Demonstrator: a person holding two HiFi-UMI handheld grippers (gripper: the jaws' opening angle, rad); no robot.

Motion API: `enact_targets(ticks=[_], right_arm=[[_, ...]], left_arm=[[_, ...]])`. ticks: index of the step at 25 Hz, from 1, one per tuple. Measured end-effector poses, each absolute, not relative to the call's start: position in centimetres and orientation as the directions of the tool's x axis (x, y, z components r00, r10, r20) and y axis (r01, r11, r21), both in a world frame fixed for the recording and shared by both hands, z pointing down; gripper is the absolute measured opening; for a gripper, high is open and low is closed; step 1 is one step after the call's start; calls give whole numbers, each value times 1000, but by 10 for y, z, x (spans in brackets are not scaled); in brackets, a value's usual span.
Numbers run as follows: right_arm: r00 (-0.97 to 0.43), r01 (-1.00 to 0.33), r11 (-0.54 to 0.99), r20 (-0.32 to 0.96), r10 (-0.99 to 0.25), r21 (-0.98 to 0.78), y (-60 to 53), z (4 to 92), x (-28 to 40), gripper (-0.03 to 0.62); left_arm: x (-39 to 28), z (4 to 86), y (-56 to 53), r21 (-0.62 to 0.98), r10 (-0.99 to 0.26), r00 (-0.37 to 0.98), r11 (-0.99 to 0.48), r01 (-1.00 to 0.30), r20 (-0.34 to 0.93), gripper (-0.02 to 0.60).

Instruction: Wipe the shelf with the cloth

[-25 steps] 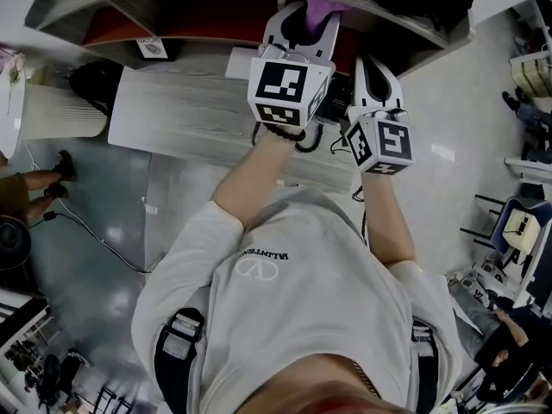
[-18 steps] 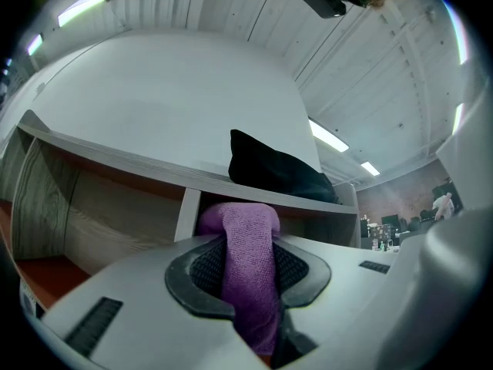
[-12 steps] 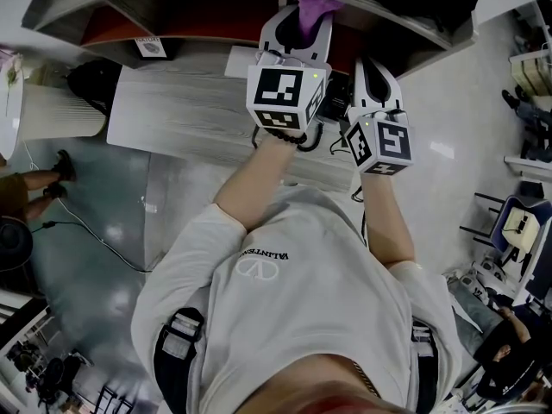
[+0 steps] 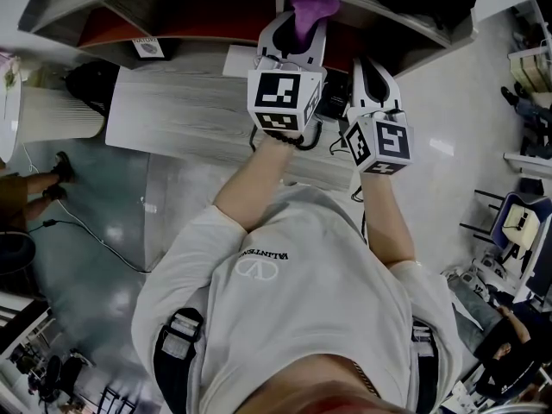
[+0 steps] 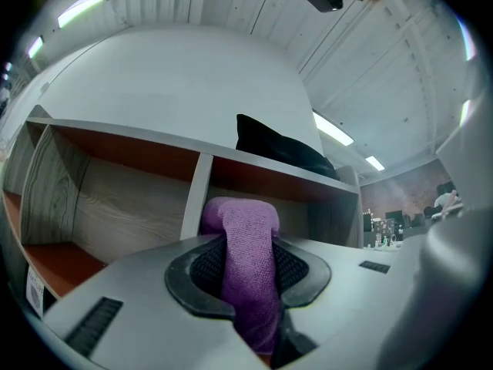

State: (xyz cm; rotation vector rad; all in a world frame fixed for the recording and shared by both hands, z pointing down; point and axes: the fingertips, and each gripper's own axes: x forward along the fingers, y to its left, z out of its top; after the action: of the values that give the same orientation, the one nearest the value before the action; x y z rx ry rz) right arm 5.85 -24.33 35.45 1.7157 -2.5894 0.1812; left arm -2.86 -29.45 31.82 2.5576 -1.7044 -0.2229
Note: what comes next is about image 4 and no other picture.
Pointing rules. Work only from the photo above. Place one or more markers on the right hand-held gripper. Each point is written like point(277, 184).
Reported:
point(388, 145)

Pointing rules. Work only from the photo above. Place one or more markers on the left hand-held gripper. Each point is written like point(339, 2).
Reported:
point(278, 97)

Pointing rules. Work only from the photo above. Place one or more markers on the purple wiping cloth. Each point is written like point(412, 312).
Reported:
point(310, 11)

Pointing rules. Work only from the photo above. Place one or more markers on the grey wooden shelf unit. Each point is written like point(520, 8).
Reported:
point(64, 2)

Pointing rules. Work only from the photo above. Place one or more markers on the person's left forearm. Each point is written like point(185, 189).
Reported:
point(250, 183)

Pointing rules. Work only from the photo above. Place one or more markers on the person's right forearm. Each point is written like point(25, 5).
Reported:
point(384, 218)

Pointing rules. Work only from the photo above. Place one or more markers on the black desk telephone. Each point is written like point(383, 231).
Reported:
point(336, 97)

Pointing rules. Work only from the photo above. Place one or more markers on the grey wooden desk with shelves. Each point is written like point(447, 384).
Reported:
point(172, 114)

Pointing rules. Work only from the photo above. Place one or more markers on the white paper sheet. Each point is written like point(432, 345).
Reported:
point(239, 63)

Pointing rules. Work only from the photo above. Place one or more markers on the black framed picture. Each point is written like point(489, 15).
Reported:
point(148, 49)

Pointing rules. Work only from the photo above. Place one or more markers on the blue chair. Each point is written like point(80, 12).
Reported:
point(498, 231)

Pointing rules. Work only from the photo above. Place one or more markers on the beige box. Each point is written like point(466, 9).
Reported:
point(519, 222)

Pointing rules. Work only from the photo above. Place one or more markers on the black backpack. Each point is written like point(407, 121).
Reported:
point(92, 86)

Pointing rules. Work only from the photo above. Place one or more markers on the white dome device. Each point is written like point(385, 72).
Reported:
point(468, 280)
point(489, 262)

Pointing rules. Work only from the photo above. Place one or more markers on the person's white shirt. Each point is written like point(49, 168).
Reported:
point(302, 309)

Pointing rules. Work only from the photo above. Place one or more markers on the pale flower stem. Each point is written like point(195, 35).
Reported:
point(10, 78)

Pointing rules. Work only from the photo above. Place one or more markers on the person's face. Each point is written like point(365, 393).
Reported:
point(336, 390)

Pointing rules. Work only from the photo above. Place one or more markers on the black round stool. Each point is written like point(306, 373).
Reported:
point(15, 252)

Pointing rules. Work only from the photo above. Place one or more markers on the white ribbed pedestal table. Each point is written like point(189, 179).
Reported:
point(56, 114)

